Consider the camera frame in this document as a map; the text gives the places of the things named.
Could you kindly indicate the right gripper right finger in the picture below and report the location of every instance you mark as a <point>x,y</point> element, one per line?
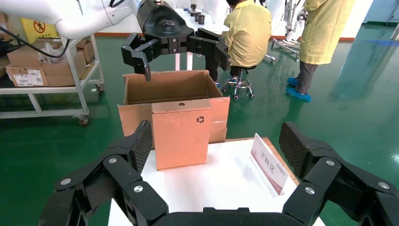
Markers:
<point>330,177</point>

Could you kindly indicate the cardboard box with white label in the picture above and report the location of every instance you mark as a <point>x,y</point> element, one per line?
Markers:
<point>28,78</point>

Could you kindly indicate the large open cardboard box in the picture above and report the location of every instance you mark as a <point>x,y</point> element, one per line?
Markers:
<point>168,87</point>

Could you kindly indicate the seated person in yellow coat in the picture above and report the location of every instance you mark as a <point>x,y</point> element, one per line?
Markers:
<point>249,34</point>

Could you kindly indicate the clear plastic bag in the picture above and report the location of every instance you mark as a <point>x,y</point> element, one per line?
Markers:
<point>51,54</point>

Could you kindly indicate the small cardboard box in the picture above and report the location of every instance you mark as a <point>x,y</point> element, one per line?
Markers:
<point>180,137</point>

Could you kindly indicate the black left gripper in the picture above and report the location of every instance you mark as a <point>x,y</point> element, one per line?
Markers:
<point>165,21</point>

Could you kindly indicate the white wheeled shelf cart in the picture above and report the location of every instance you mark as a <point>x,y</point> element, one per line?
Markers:
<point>46,89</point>

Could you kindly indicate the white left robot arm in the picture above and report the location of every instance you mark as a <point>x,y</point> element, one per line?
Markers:
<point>78,21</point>

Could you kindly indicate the white red acrylic sign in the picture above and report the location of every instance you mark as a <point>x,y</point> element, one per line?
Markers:
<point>268,165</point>

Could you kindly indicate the brown cardboard box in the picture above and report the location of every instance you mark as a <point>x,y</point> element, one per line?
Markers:
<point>59,76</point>
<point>87,51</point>
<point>21,57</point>

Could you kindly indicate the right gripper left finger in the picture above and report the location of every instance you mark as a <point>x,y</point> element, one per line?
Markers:
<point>118,174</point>

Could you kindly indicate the black stool with chrome base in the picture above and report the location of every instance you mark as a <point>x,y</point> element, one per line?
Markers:
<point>238,82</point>

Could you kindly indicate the white metal stand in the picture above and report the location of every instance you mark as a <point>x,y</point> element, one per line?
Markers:
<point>283,46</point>

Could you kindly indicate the standing person in yellow coat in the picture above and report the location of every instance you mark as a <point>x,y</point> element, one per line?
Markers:
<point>324,31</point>

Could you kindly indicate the yellow warning sign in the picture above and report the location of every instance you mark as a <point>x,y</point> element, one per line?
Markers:
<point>34,29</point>

